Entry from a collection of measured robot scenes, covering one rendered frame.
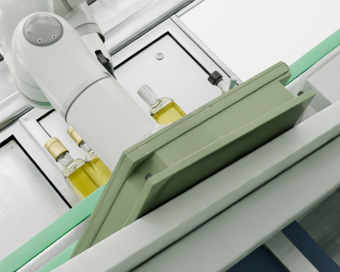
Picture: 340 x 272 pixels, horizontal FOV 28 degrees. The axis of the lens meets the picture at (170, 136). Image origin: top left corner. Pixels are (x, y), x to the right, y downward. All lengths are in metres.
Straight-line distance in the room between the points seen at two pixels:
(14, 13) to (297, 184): 0.49
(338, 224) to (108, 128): 0.79
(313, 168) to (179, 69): 0.76
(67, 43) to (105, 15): 0.85
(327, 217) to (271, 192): 0.67
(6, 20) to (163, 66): 0.68
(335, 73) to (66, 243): 0.56
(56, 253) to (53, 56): 0.40
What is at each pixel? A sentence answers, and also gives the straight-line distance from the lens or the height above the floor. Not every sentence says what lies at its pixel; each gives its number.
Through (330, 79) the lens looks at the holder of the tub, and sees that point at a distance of 1.17.
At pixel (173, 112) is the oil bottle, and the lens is 1.45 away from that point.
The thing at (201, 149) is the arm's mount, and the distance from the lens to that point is 0.78.
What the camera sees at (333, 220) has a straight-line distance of 1.60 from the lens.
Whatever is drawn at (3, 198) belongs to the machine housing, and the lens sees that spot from 1.61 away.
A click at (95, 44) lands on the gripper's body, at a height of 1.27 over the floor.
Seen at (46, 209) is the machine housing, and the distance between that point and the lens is 1.58.
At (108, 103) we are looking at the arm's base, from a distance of 0.94.
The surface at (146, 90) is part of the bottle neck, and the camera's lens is 1.49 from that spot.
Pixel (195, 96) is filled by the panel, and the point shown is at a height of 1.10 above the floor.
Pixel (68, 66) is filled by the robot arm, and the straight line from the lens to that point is 0.97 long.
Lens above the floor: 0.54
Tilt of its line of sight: 19 degrees up
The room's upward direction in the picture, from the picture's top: 43 degrees counter-clockwise
